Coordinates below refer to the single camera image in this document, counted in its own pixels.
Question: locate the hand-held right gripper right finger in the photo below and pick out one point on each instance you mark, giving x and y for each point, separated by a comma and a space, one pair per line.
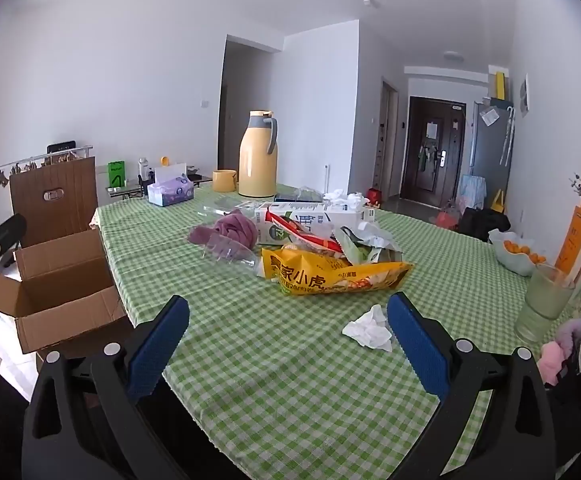
418, 345

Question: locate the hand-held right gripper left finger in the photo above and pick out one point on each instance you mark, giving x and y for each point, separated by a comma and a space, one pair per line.
158, 345

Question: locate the white tissue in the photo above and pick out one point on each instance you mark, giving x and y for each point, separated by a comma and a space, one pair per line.
368, 330

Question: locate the cardboard box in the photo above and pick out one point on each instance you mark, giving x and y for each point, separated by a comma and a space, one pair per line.
70, 325

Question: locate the red snack packet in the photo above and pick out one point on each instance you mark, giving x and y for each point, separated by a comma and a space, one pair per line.
310, 240

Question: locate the drying rack with dried leaves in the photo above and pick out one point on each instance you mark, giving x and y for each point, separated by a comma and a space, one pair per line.
0, 175

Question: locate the black device on rack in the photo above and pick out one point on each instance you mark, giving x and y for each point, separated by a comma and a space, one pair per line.
61, 146

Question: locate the green and white wrapper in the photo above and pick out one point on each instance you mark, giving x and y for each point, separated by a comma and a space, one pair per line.
370, 245

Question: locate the yellow snack bag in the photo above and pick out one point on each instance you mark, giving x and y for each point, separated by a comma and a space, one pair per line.
330, 272

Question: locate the clear crumpled plastic packaging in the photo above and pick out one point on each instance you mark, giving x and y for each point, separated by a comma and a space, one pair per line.
233, 257

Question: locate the green checked tablecloth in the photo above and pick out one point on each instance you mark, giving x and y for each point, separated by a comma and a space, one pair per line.
280, 370

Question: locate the red plastic bag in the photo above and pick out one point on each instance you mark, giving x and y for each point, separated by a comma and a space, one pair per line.
445, 220

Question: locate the green box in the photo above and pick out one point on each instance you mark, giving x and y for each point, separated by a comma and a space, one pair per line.
117, 175

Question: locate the white bowl of oranges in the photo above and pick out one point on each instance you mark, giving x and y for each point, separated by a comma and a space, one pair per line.
512, 255

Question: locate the glass side table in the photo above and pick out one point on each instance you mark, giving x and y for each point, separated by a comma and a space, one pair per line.
125, 191

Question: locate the clear drinking glass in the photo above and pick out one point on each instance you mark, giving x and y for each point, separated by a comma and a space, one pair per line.
542, 305

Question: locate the purple cloth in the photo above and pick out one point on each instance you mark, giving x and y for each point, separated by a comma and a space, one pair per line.
233, 227

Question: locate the black bag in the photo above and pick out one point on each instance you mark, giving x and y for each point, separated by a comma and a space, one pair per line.
485, 222

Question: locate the pink plush toy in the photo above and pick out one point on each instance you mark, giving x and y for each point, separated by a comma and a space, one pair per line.
562, 355

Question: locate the white milk carton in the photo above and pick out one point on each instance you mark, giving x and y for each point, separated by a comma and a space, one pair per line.
340, 217

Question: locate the purple tissue box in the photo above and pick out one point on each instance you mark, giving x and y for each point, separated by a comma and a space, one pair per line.
170, 192

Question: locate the clear plastic clamshell container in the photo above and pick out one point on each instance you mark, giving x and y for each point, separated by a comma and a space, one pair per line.
223, 206

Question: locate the light blue laundry bag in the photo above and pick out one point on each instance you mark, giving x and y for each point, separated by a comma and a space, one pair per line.
471, 192

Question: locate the white crumpled plastic bag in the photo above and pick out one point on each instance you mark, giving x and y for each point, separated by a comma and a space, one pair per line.
345, 197

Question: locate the yellow cup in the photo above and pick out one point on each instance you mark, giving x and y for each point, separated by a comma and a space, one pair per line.
224, 181

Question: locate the dark blue carton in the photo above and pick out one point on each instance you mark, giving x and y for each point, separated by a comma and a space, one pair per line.
298, 201

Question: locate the clear plastic wrap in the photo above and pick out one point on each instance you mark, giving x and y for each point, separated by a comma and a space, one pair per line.
308, 193

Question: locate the dark brown front door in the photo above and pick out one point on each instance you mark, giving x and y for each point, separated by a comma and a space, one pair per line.
433, 155

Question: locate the white pole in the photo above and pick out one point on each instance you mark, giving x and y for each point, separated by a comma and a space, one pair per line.
327, 176

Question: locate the grey refrigerator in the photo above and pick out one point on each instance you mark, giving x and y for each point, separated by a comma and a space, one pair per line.
490, 160

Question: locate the yellow thermos jug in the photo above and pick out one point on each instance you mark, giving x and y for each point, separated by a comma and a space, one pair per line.
256, 160

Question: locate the white umbrella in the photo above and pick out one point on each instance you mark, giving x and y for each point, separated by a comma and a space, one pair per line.
506, 135

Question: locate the yellow board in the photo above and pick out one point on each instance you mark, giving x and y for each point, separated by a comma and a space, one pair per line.
497, 85

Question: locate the round ceiling lamp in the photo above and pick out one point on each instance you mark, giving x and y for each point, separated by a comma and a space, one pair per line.
453, 55

